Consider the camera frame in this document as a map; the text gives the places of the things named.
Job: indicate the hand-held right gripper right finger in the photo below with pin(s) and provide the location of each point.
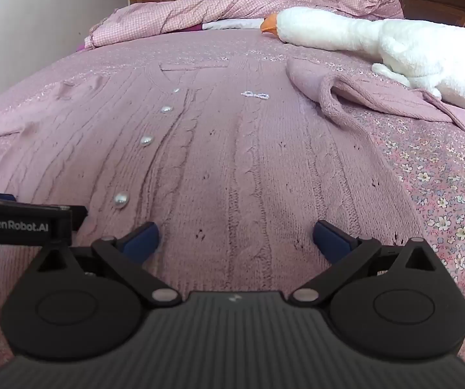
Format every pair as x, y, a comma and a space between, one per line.
329, 240

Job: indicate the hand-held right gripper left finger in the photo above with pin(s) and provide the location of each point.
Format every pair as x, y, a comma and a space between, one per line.
143, 240

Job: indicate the pink knitted cardigan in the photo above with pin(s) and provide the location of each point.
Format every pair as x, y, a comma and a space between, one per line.
224, 162

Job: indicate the white goose plush toy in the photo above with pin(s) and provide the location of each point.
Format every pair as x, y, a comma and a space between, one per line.
411, 48

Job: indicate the pink checked duvet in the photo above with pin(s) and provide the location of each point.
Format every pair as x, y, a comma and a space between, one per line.
167, 16

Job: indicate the white cloth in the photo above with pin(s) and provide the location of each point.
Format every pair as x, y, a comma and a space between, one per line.
232, 24

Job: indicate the crumpled pink floral blanket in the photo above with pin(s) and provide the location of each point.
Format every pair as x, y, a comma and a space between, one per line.
346, 0

